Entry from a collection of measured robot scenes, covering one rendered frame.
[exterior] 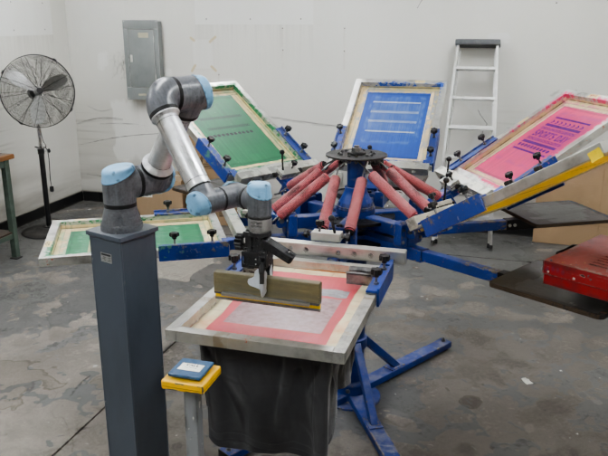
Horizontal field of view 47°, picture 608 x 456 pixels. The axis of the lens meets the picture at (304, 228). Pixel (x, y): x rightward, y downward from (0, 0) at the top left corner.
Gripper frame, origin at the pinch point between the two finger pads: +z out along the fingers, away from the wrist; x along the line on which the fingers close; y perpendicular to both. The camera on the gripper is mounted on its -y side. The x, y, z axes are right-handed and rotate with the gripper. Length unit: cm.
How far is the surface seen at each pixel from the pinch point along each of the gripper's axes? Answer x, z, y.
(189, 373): 35.7, 12.5, 10.7
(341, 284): -48, 14, -13
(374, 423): -96, 103, -19
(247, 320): -5.7, 14.0, 9.2
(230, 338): 15.2, 10.7, 6.8
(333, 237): -72, 3, -3
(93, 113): -457, 14, 358
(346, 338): 5.4, 10.4, -27.7
